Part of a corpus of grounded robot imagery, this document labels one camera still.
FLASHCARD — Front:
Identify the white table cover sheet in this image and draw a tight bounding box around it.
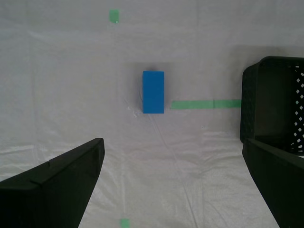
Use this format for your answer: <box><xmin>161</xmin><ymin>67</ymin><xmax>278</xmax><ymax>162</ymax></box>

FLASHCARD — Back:
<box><xmin>0</xmin><ymin>0</ymin><xmax>304</xmax><ymax>228</ymax></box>

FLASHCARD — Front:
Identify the long green tape strip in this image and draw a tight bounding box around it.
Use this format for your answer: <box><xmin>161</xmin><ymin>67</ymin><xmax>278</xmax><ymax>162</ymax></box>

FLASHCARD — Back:
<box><xmin>170</xmin><ymin>99</ymin><xmax>242</xmax><ymax>110</ymax></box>

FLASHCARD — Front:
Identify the blue rectangular block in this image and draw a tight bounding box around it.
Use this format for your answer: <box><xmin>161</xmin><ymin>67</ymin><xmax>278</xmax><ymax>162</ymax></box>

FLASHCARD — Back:
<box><xmin>142</xmin><ymin>70</ymin><xmax>165</xmax><ymax>114</ymax></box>

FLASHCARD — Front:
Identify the black perforated plastic basket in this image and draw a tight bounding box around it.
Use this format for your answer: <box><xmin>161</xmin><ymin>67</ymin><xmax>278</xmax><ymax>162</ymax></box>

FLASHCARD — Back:
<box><xmin>239</xmin><ymin>56</ymin><xmax>304</xmax><ymax>152</ymax></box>

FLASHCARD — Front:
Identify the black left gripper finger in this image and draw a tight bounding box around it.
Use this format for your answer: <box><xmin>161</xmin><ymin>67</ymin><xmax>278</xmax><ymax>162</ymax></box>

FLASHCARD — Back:
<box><xmin>0</xmin><ymin>138</ymin><xmax>105</xmax><ymax>228</ymax></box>
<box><xmin>242</xmin><ymin>138</ymin><xmax>304</xmax><ymax>228</ymax></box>

